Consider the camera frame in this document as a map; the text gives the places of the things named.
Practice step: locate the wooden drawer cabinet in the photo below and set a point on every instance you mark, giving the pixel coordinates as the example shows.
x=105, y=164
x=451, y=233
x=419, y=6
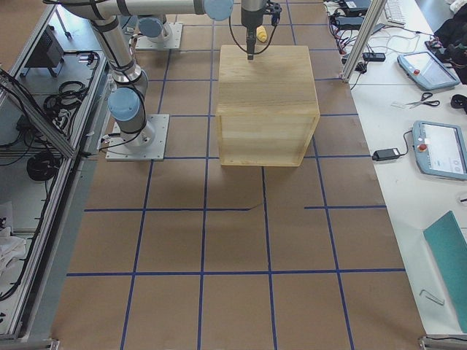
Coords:
x=267, y=108

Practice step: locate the toy bread roll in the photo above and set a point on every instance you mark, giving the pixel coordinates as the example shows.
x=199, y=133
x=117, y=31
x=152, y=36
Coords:
x=261, y=34

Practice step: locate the white keyboard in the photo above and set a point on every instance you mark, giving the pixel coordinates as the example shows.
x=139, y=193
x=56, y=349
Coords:
x=393, y=13

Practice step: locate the far teach pendant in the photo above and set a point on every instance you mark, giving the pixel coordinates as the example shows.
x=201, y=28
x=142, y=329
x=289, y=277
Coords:
x=427, y=71

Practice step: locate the teach pendant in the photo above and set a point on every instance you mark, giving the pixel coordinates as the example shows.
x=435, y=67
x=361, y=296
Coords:
x=439, y=149
x=427, y=71

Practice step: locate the black scissors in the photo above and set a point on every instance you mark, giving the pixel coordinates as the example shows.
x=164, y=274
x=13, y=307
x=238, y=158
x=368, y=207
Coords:
x=424, y=100

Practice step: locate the black power adapter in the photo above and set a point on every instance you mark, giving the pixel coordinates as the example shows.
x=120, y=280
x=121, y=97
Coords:
x=386, y=154

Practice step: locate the black box on shelf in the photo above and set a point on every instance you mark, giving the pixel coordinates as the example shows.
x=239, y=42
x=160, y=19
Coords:
x=48, y=54

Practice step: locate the near teach pendant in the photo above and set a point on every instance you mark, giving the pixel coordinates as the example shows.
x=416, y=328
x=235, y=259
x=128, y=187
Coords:
x=439, y=149

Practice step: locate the green folder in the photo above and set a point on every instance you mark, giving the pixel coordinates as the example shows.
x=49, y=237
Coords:
x=448, y=247

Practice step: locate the allen key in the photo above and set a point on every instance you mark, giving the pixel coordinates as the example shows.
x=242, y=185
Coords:
x=430, y=296

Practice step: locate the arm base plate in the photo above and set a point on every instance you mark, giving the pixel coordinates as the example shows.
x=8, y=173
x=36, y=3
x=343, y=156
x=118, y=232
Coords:
x=156, y=35
x=150, y=144

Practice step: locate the aluminium frame post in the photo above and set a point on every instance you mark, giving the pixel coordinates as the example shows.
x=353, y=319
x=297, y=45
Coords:
x=371, y=18

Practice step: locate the aluminium frame rail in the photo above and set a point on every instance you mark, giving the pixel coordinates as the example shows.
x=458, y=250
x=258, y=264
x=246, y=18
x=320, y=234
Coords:
x=36, y=115

